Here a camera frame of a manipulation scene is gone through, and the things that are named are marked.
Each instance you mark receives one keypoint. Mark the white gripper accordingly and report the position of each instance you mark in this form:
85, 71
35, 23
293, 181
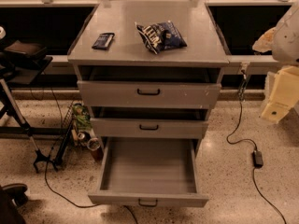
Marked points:
287, 44

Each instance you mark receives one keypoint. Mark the grey bottom drawer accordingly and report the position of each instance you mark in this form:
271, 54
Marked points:
149, 172

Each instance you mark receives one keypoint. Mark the grey drawer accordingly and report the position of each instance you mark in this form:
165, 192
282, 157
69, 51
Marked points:
155, 87
149, 122
149, 172

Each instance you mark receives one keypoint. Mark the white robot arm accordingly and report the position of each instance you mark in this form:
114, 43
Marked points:
283, 39

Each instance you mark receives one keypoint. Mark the grey drawer cabinet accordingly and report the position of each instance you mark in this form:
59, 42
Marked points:
203, 48

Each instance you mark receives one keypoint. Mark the grey middle drawer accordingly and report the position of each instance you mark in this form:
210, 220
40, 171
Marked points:
149, 122

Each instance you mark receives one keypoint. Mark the grey top drawer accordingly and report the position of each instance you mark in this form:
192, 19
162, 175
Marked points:
155, 87

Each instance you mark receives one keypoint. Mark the black power adapter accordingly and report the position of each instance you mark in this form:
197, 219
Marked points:
257, 158

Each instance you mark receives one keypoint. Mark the blue chip bag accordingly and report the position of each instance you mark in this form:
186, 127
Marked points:
161, 36

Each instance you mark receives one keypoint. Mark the brown glass bottle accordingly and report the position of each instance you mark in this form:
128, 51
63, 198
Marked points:
95, 148

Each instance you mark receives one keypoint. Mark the small dark blue packet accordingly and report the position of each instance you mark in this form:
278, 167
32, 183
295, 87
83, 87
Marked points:
103, 41

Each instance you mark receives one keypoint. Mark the green snack bag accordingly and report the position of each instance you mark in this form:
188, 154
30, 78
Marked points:
82, 117

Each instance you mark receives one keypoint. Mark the metal can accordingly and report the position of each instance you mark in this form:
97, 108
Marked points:
82, 137

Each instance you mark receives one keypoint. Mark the black tripod stand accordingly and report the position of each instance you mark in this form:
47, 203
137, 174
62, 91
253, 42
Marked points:
21, 63

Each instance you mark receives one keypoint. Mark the dark object bottom left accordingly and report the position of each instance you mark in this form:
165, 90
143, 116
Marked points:
12, 196

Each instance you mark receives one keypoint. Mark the wire basket rack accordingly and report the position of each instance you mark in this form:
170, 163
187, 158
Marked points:
64, 135

